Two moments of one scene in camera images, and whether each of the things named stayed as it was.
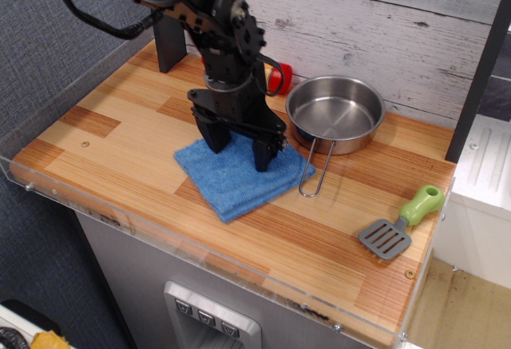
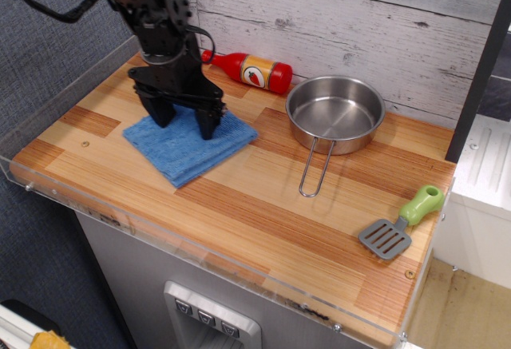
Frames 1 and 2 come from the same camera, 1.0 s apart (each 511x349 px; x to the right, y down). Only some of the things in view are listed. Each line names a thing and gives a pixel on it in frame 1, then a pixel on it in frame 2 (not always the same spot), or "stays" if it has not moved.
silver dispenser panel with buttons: x=200 y=322 stays
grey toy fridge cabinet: x=136 y=271 stays
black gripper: x=246 y=110 → x=184 y=81
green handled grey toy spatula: x=390 y=240 stays
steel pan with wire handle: x=326 y=110 stays
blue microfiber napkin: x=230 y=182 → x=180 y=150
